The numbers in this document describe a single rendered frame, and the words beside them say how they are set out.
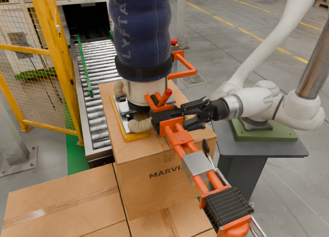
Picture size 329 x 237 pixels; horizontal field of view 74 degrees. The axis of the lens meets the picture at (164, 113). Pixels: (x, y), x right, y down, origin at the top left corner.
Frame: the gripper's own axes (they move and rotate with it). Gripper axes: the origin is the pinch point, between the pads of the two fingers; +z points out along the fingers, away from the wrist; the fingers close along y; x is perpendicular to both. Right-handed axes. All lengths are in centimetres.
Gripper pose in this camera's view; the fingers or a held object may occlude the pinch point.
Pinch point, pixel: (169, 122)
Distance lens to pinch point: 73.9
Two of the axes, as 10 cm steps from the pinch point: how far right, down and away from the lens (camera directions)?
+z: -9.3, 2.2, -2.9
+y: 0.0, 7.9, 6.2
